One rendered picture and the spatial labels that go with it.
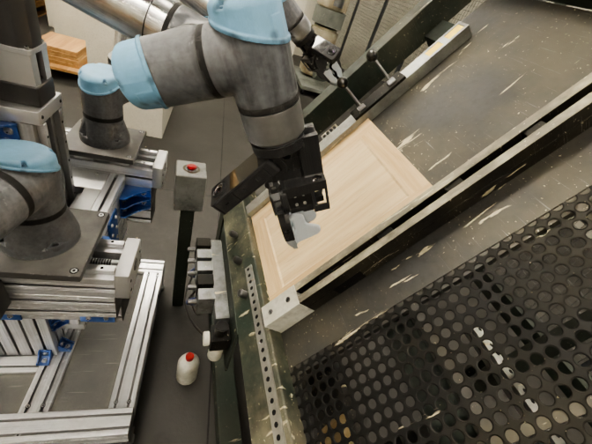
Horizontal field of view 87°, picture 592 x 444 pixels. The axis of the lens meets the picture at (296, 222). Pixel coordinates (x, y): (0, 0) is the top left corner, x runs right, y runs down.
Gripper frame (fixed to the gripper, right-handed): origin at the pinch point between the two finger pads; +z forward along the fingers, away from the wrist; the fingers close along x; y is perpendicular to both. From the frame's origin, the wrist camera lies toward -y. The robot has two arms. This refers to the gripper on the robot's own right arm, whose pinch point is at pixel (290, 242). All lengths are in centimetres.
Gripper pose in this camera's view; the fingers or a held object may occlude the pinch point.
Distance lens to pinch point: 54.0
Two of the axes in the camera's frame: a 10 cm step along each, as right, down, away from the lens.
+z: 1.8, 7.2, 6.7
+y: 9.7, -2.3, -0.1
